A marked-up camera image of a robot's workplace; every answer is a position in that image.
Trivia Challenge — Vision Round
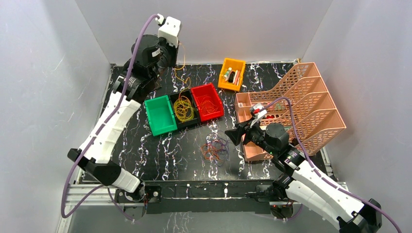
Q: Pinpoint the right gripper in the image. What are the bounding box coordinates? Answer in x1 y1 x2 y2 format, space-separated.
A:
224 117 277 156

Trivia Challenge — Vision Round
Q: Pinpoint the purple wire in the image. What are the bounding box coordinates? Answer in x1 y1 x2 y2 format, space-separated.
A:
204 131 231 168

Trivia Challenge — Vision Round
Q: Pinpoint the orange wire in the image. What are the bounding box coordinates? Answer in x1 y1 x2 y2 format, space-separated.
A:
201 98 220 117
200 143 223 163

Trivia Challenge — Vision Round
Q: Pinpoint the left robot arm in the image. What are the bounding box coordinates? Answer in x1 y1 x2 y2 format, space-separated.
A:
68 34 179 202

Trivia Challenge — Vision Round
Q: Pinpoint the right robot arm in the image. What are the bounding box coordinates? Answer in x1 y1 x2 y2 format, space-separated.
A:
224 121 382 233

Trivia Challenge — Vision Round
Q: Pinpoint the dark book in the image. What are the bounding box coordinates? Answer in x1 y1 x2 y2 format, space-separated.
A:
152 82 162 93

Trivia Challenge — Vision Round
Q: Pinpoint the red plastic bin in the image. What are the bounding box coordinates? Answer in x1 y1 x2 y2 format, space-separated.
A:
190 83 224 122

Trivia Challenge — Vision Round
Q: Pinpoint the black plastic bin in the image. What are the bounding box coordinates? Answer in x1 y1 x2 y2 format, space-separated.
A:
168 89 201 130

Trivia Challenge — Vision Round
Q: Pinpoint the orange-yellow plastic bin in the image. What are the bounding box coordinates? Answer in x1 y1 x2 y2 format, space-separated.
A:
218 58 246 92

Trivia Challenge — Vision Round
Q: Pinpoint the green plastic bin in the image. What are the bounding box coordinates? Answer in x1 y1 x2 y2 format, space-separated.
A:
144 95 177 136

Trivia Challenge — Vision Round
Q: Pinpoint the pink desk organizer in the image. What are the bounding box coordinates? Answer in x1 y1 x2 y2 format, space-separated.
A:
235 62 346 156

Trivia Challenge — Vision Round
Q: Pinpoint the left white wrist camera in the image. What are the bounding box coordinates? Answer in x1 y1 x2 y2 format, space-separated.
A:
156 14 182 48

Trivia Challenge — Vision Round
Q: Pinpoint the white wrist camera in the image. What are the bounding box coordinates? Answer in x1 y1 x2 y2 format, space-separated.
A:
250 103 267 126
156 14 182 48

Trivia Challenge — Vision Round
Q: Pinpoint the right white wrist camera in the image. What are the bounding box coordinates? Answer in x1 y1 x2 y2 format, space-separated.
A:
250 103 267 126

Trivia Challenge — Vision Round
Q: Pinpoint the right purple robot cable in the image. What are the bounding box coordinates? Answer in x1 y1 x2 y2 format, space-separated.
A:
260 96 403 233

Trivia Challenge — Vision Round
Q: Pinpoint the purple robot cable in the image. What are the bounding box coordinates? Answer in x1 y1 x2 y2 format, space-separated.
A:
260 96 403 233
60 14 162 222

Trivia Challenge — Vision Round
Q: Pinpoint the orange wire in red bin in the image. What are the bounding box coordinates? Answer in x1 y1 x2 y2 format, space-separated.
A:
201 98 220 117

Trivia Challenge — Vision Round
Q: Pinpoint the yellow-green wire coil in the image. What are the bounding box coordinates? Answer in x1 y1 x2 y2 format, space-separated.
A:
173 96 195 123

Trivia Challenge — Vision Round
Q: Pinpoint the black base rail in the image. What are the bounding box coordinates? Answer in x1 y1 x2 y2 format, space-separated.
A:
63 180 348 222

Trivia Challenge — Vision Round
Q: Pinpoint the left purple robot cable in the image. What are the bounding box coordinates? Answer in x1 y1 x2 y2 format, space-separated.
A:
60 14 162 222

